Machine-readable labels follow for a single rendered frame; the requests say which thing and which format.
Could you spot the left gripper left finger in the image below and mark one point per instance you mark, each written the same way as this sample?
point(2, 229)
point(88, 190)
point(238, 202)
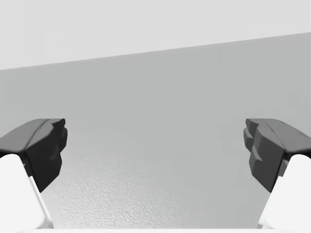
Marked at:
point(36, 155)

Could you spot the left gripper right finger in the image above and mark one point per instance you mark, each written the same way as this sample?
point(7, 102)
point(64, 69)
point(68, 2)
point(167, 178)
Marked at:
point(272, 155)

